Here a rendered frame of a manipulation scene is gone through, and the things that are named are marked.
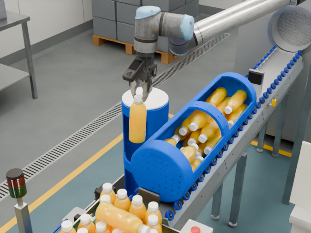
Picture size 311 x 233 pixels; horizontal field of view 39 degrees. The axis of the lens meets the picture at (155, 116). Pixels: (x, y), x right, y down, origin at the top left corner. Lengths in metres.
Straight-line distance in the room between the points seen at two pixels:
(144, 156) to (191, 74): 3.52
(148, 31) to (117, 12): 4.15
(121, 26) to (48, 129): 2.03
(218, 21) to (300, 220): 0.84
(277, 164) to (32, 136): 2.24
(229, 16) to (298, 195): 0.76
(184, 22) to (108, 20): 4.32
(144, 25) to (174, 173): 0.63
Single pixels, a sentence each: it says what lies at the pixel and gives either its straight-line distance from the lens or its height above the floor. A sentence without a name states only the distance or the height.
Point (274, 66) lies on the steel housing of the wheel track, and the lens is 3.43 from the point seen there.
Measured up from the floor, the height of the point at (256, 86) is 0.98.
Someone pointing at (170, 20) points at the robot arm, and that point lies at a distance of 1.66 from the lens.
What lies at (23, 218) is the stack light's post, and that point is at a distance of 1.86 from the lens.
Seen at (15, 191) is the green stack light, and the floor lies 1.20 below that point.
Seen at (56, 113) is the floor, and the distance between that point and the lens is 4.61.
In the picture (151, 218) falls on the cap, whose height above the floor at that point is 1.11.
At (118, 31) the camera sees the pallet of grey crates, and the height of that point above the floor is 0.28.
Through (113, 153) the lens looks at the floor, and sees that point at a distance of 3.93.
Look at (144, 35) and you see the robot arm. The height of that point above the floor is 1.71.
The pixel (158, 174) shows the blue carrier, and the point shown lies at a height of 1.10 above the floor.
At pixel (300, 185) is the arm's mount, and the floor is 1.20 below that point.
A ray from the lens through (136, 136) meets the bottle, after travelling 1.86.
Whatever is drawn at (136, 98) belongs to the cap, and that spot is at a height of 1.44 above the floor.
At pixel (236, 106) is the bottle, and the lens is 2.42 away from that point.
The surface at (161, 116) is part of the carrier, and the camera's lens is 2.58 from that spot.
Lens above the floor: 2.30
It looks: 31 degrees down
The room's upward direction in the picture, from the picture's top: 1 degrees clockwise
